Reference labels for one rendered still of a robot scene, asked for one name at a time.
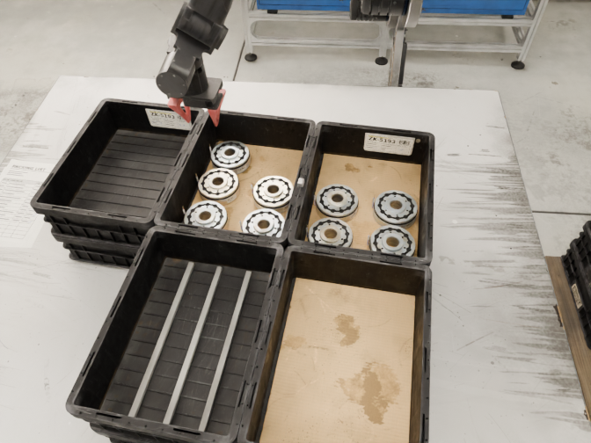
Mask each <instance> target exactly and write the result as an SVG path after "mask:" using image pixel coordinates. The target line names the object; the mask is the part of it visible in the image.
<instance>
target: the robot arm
mask: <svg viewBox="0 0 591 443"><path fill-rule="evenodd" d="M232 2H233V0H189V2H186V1H184V2H183V5H182V7H181V8H180V12H179V15H178V16H177V18H176V19H175V22H174V25H173V26H172V27H171V31H170V33H173V35H172V36H171V37H170V38H169V39H168V42H167V43H168V49H167V52H166V53H167V56H166V57H165V58H164V62H163V64H162V66H161V68H160V70H159V72H158V74H157V77H156V85H157V88H158V89H159V90H160V91H161V92H162V93H163V94H165V95H166V96H167V98H168V99H169V101H168V103H167V105H168V106H169V107H170V108H171V109H172V110H173V111H174V112H175V113H177V114H178V115H180V116H181V117H182V118H183V119H184V120H185V121H186V122H187V123H190V120H191V111H190V107H196V108H204V109H208V113H209V115H210V117H211V119H212V121H213V122H214V124H215V126H216V127H217V125H218V123H219V117H220V110H221V106H222V103H223V99H224V96H225V93H226V90H225V89H222V87H223V80H222V79H221V78H214V77H207V75H206V70H205V66H204V63H203V58H202V53H207V54H210V55H212V53H213V51H214V49H216V50H218V49H219V47H220V46H221V45H222V43H223V41H224V39H225V37H226V35H227V32H228V31H229V28H227V27H226V25H224V22H225V19H226V18H227V15H228V13H229V11H230V8H231V5H232ZM182 102H183V105H184V107H185V109H186V113H185V112H184V111H183V109H182V108H181V107H180V105H181V103H182Z"/></svg>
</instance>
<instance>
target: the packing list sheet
mask: <svg viewBox="0 0 591 443"><path fill-rule="evenodd" d="M54 167H55V164H51V163H35V162H27V161H20V160H15V159H11V161H10V162H9V164H8V165H7V167H4V170H3V171H2V173H1V175H0V247H19V248H32V247H33V244H34V242H35V240H36V238H37V236H38V234H39V233H40V230H41V228H42V225H43V223H44V221H43V218H44V216H45V215H44V214H36V213H35V212H34V210H33V208H32V207H31V206H30V201H31V199H32V198H33V196H34V194H35V193H36V192H37V191H38V190H39V188H40V186H41V185H42V184H43V182H44V181H45V179H46V178H47V176H48V175H49V173H50V172H51V170H52V169H53V168H54Z"/></svg>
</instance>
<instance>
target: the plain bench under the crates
mask: <svg viewBox="0 0 591 443"><path fill-rule="evenodd" d="M222 89H225V90H226V93H225V96H224V99H223V103H222V106H221V110H226V111H234V112H242V113H258V114H266V115H275V116H283V117H291V118H300V119H308V120H314V121H315V122H316V124H317V123H318V122H319V121H332V122H341V123H349V124H357V125H366V126H374V127H390V128H398V129H406V130H415V131H423V132H429V133H432V134H433V135H434V137H435V152H434V236H433V259H432V262H431V265H430V266H429V268H430V269H431V270H432V274H433V278H432V322H431V364H430V406H429V443H591V423H590V419H589V415H588V413H587V407H586V404H585V400H584V397H583V394H582V390H581V387H580V382H579V378H578V375H577V372H576V368H575V365H574V362H573V356H572V353H571V350H570V346H569V343H568V340H567V336H566V334H565V327H564V325H563V321H562V318H561V315H560V311H559V308H558V303H557V299H556V295H555V293H554V289H553V286H552V283H551V277H550V274H549V271H548V267H547V264H546V261H545V257H544V252H543V248H542V245H541V242H540V238H539V235H538V232H537V229H536V223H535V220H534V216H533V214H532V210H531V206H530V204H529V198H528V194H527V191H526V188H525V184H524V182H523V178H522V173H521V169H520V166H519V163H518V159H517V156H516V153H515V150H514V144H513V141H512V137H511V134H510V131H509V127H508V124H507V118H506V115H505V112H504V109H503V105H502V102H501V99H500V94H499V92H498V91H495V90H470V89H444V88H419V87H392V86H367V85H340V84H290V83H263V82H238V81H223V87H222ZM104 98H118V99H127V100H135V101H143V102H152V103H160V104H167V103H168V101H169V99H168V98H167V96H166V95H165V94H163V93H162V92H161V91H160V90H159V89H158V88H157V85H156V78H133V77H108V76H59V77H58V78H57V80H56V81H55V83H54V85H53V86H52V88H51V89H50V91H49V92H48V94H47V95H46V97H45V98H44V99H43V101H42V102H41V104H40V106H39V107H38V109H37V110H36V112H35V113H34V115H33V116H32V118H31V119H30V120H29V122H28V123H27V125H26V127H25V129H24V130H23V132H22V133H21V135H20V136H19V138H18V139H17V140H16V142H15V143H14V145H13V146H12V148H11V150H10V151H9V153H8V154H7V156H6V157H5V159H4V160H3V161H2V163H1V164H0V175H1V173H2V171H3V170H4V167H7V165H8V164H9V162H10V161H11V159H15V160H20V161H27V162H35V163H51V164H57V162H58V161H59V160H60V158H61V157H62V155H63V153H64V152H65V151H66V149H67V148H68V146H69V145H70V144H71V143H72V141H73V140H74V138H75V137H76V136H77V134H78V132H79V131H80V130H81V128H82V127H83V125H84V123H85V122H86V121H87V120H88V119H89V117H90V116H91V114H92V113H93V111H94V110H95V108H96V107H97V106H98V104H99V102H100V101H101V100H102V99H104ZM51 228H52V226H51V224H50V223H48V222H44V223H43V225H42V228H41V230H40V233H39V234H38V236H37V238H36V240H35V242H34V244H33V247H32V248H19V247H0V443H111V441H110V439H109V438H107V437H105V436H103V435H99V434H97V433H95V432H94V431H93V430H92V429H91V428H90V423H89V422H85V421H83V420H82V419H80V418H75V417H73V416H72V415H70V414H69V413H68V412H67V411H66V408H65V403H66V401H67V399H68V396H69V393H70V391H71V390H72V388H73V386H74V384H75V382H76V380H77V377H78V375H79V373H80V371H81V369H82V367H83V365H84V363H85V361H86V359H87V357H88V355H89V353H90V350H91V348H92V346H93V344H94V342H95V340H96V338H97V336H98V334H99V332H100V329H101V327H102V325H103V323H104V321H105V320H106V317H107V315H108V313H109V311H110V309H111V307H112V305H113V302H114V300H115V298H116V296H117V294H118V293H119V291H120V288H121V286H122V283H123V281H124V279H125V278H126V276H127V274H128V271H129V269H127V268H121V267H116V266H110V265H100V264H94V263H89V262H83V261H77V260H72V259H70V258H69V253H70V251H69V250H66V249H64V248H63V247H62V244H63V243H61V242H57V241H56V240H55V239H54V237H53V236H52V234H51V231H50V230H51Z"/></svg>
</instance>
